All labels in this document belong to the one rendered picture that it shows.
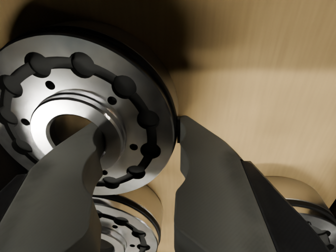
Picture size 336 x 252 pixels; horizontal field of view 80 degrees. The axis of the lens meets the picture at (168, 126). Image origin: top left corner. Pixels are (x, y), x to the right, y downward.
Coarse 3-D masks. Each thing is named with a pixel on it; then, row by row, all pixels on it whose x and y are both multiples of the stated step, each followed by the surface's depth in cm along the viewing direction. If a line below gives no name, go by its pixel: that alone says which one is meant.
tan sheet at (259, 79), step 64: (0, 0) 10; (64, 0) 10; (128, 0) 10; (192, 0) 10; (256, 0) 10; (320, 0) 10; (192, 64) 12; (256, 64) 11; (320, 64) 11; (256, 128) 14; (320, 128) 14; (320, 192) 17
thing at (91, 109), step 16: (48, 96) 10; (64, 96) 9; (80, 96) 9; (32, 112) 10; (48, 112) 10; (64, 112) 10; (80, 112) 10; (96, 112) 9; (112, 112) 10; (32, 128) 10; (48, 128) 10; (112, 128) 10; (48, 144) 11; (112, 144) 10; (112, 160) 11
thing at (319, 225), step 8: (296, 208) 14; (304, 208) 14; (304, 216) 14; (312, 216) 14; (320, 216) 14; (328, 216) 14; (312, 224) 14; (320, 224) 14; (328, 224) 14; (320, 232) 15; (328, 232) 15; (328, 240) 15; (328, 248) 16
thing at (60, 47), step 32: (64, 32) 8; (0, 64) 9; (32, 64) 9; (64, 64) 9; (96, 64) 9; (128, 64) 9; (0, 96) 10; (32, 96) 10; (96, 96) 10; (128, 96) 10; (160, 96) 9; (0, 128) 11; (128, 128) 10; (160, 128) 10; (32, 160) 12; (128, 160) 12; (160, 160) 12; (96, 192) 13
